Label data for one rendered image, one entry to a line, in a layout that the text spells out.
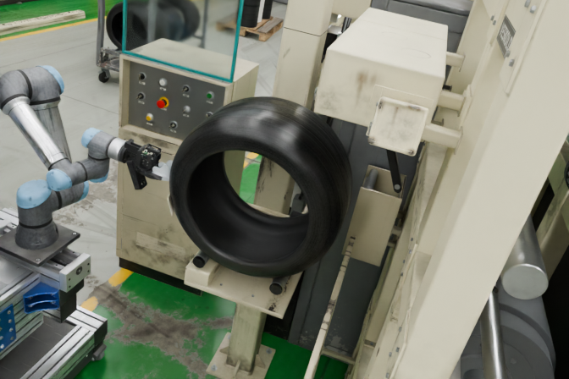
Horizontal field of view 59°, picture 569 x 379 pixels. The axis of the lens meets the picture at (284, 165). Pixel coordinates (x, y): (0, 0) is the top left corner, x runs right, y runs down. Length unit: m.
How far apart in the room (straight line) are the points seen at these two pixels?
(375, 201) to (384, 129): 0.83
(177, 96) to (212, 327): 1.21
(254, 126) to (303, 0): 0.47
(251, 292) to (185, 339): 0.97
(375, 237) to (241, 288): 0.51
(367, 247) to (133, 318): 1.41
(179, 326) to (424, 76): 2.08
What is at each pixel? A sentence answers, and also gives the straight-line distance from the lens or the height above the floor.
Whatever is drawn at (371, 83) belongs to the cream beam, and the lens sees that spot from 1.07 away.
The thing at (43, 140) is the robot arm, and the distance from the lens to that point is 1.89.
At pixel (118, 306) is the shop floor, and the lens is 2.91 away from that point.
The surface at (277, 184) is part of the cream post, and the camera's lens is 1.94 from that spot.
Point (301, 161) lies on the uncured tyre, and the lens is 1.44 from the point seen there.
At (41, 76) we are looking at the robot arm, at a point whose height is 1.32.
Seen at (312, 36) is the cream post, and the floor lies 1.65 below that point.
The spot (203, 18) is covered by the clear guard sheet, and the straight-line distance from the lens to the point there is 2.28.
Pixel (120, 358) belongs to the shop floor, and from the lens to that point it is 2.68.
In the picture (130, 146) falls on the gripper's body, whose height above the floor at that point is 1.21.
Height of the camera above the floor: 2.04
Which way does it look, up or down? 28 degrees down
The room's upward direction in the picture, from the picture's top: 11 degrees clockwise
